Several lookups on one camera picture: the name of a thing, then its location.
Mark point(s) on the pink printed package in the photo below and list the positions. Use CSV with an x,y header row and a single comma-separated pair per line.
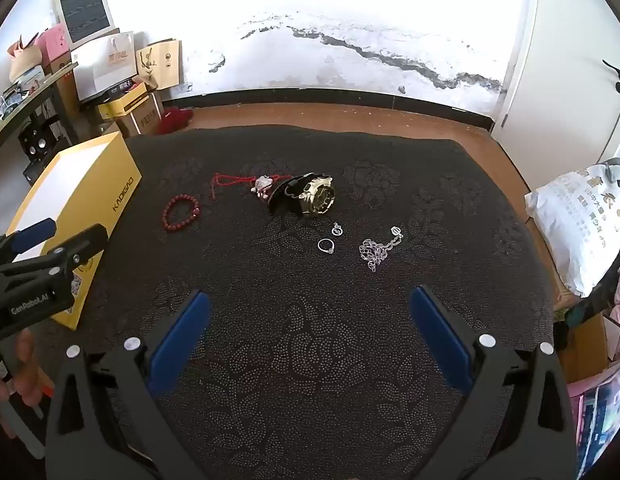
x,y
600,410

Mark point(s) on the white door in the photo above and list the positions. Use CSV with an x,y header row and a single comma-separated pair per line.
x,y
565,85

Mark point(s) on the small silver pendant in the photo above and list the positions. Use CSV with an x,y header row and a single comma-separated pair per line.
x,y
337,230

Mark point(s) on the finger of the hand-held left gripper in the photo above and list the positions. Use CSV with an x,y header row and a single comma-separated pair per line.
x,y
32,237
85,242

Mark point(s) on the large yellow cardboard box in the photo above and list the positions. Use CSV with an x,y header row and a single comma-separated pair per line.
x,y
110,180

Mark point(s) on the brown paper bag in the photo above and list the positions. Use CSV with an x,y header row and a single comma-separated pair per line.
x,y
160,62

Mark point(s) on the tan woven bag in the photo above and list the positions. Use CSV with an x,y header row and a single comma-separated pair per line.
x,y
25,60

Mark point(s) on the brown cardboard box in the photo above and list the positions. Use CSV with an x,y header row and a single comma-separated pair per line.
x,y
140,120

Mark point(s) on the pink box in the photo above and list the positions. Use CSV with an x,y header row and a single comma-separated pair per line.
x,y
55,45

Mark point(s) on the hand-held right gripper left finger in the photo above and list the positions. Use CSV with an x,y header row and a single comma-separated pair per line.
x,y
182,340

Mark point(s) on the white cardboard box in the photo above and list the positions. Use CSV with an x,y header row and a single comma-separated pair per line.
x,y
105,70

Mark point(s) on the white printed sack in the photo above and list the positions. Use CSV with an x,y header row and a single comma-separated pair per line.
x,y
575,225

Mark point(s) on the white computer monitor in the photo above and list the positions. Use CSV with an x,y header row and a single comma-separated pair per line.
x,y
85,10

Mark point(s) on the person's left hand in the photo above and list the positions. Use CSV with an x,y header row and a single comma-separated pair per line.
x,y
27,355

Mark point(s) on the black speaker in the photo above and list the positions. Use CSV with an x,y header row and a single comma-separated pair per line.
x,y
37,142

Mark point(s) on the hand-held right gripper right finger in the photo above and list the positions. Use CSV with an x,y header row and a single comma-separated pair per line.
x,y
440,340

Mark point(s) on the red cloth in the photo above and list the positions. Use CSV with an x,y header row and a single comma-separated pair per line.
x,y
172,120

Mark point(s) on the flat cardboard box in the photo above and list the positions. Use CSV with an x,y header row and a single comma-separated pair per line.
x,y
587,350

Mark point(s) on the small yellow box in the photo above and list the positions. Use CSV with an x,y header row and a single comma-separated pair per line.
x,y
125,102

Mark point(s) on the black gold wristwatch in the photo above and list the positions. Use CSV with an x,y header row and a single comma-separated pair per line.
x,y
290,192

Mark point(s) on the gold wrist watch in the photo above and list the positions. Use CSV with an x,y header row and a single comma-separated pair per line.
x,y
317,200

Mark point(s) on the black desk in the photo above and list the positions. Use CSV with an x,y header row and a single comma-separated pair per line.
x,y
35,87

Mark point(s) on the tall cardboard box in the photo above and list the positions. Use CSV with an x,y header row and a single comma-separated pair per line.
x,y
65,90

